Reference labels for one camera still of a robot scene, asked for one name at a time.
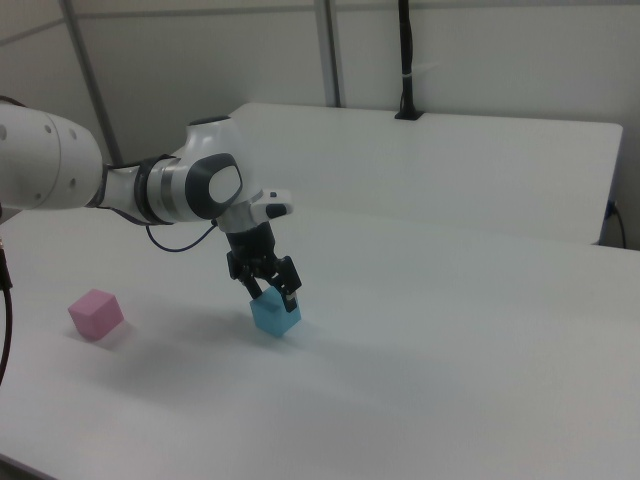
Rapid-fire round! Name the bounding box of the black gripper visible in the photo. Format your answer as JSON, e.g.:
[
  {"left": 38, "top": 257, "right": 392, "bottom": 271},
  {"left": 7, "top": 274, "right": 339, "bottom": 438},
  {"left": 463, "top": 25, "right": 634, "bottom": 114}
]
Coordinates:
[{"left": 222, "top": 222, "right": 303, "bottom": 313}]

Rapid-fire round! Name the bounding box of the blue cube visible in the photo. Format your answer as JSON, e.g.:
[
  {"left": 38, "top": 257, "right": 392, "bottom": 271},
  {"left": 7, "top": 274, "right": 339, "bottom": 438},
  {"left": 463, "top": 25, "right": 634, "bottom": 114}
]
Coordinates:
[{"left": 248, "top": 285, "right": 304, "bottom": 338}]

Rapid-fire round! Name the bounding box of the pink cube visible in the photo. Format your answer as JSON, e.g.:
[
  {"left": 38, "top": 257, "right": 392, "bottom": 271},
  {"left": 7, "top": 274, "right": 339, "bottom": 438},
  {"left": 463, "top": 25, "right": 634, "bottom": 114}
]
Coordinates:
[{"left": 67, "top": 288, "right": 125, "bottom": 342}]

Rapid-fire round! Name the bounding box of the white side table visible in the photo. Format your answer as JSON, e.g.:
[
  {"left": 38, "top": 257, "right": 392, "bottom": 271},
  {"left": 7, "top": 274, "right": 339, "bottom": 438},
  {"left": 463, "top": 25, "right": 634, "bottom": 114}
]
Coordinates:
[{"left": 219, "top": 102, "right": 624, "bottom": 246}]

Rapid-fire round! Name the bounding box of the thin dark arm cable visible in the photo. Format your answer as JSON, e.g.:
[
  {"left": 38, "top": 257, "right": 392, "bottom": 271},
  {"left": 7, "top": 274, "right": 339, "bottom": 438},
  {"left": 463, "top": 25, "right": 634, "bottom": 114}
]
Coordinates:
[{"left": 144, "top": 222, "right": 219, "bottom": 253}]

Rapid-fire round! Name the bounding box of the grey metal frame post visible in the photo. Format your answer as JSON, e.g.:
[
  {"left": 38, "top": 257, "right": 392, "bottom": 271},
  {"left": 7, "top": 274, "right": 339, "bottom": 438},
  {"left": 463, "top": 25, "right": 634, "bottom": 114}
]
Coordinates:
[
  {"left": 62, "top": 0, "right": 124, "bottom": 166},
  {"left": 314, "top": 0, "right": 346, "bottom": 108}
]

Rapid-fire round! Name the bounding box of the thick black cable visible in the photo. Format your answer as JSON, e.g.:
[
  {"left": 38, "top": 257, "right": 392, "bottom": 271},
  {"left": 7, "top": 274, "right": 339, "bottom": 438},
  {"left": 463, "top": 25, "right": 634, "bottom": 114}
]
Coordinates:
[{"left": 0, "top": 234, "right": 15, "bottom": 386}]

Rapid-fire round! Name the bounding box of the black camera stand pole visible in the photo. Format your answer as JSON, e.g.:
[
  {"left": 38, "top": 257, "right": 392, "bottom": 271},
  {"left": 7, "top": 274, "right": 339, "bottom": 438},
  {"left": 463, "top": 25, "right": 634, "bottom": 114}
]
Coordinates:
[{"left": 394, "top": 0, "right": 425, "bottom": 121}]

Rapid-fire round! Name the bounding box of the black power cable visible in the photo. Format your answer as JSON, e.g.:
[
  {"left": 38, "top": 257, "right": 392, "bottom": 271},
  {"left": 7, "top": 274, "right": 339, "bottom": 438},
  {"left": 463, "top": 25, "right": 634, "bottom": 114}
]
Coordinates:
[{"left": 612, "top": 199, "right": 629, "bottom": 249}]

